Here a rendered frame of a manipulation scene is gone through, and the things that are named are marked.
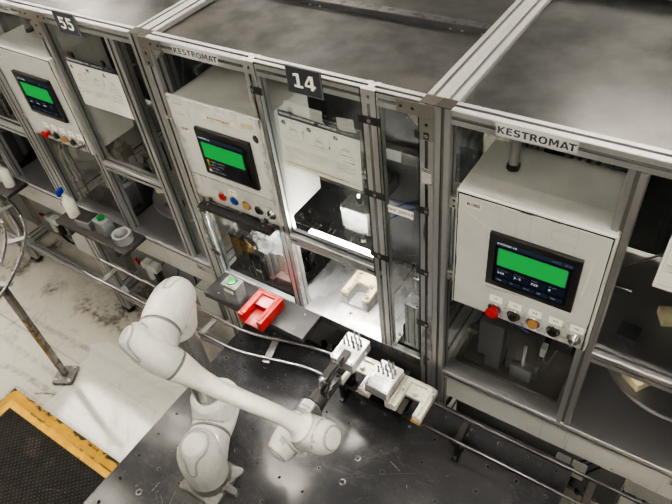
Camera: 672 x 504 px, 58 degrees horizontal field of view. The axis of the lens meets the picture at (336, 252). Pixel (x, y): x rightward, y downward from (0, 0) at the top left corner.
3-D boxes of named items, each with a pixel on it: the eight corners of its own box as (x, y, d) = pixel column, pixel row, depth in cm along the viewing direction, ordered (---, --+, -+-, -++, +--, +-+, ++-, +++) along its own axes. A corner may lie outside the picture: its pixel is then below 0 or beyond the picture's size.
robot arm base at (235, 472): (222, 518, 221) (218, 511, 217) (178, 487, 231) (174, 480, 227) (253, 476, 231) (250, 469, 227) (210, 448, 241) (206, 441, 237)
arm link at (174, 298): (195, 443, 235) (211, 393, 250) (235, 446, 232) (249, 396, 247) (126, 316, 181) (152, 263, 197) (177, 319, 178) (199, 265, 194)
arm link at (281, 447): (304, 428, 212) (325, 430, 202) (277, 465, 204) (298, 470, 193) (284, 407, 209) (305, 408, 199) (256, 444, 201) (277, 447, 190)
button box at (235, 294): (226, 301, 264) (219, 283, 256) (237, 289, 268) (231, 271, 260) (240, 308, 260) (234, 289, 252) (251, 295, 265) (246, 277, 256)
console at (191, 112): (194, 199, 243) (159, 97, 210) (239, 160, 258) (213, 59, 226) (277, 231, 224) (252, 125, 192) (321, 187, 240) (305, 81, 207)
